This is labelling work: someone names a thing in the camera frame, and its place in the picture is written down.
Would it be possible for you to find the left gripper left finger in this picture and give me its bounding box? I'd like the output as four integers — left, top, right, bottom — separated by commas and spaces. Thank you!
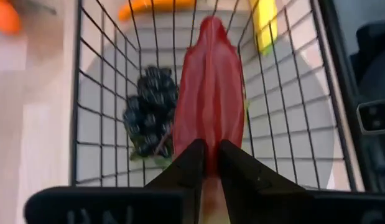
144, 138, 207, 224

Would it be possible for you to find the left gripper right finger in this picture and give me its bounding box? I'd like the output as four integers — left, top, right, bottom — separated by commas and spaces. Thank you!
218, 139, 314, 224

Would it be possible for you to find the black grape bunch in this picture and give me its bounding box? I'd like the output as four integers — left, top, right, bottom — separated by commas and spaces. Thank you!
122, 65, 180, 169

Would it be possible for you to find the long ribbed red pepper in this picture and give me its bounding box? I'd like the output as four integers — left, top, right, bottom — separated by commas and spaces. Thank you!
172, 15, 246, 224

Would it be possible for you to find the yellow banana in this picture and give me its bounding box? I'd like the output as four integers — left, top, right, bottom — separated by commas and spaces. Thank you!
248, 0, 279, 56

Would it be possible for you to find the orange fruit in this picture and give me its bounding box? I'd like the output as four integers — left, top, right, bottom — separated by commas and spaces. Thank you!
0, 0, 22, 35

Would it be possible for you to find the round grey placemat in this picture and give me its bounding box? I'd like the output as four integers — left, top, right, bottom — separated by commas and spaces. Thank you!
83, 9, 347, 191

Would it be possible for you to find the black wire basket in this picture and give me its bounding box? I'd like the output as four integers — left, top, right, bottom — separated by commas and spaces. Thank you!
70, 0, 358, 191

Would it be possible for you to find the small grey camera box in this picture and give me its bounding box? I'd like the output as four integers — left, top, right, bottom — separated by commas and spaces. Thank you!
356, 99, 385, 136

